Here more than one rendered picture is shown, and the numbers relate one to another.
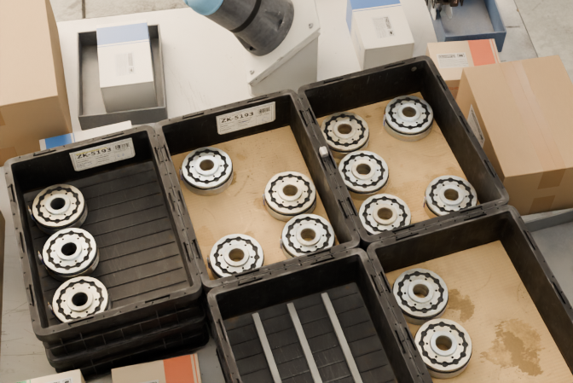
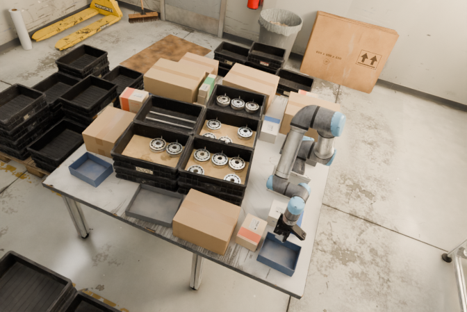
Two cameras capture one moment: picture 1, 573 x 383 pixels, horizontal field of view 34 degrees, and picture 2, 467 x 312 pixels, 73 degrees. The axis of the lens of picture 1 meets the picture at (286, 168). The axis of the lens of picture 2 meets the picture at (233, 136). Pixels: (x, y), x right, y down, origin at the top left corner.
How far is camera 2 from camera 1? 2.14 m
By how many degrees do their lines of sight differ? 67
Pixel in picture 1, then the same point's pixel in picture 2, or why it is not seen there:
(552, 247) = (168, 212)
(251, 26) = not seen: hidden behind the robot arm
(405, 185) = (209, 169)
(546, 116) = (203, 215)
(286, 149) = not seen: hidden behind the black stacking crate
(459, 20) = (280, 256)
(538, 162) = (188, 200)
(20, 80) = (294, 109)
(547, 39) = not seen: outside the picture
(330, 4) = (310, 219)
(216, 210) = (232, 131)
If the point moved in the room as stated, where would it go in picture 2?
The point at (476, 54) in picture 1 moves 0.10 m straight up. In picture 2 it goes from (253, 233) to (256, 224)
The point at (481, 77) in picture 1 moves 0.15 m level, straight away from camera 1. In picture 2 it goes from (233, 209) to (253, 228)
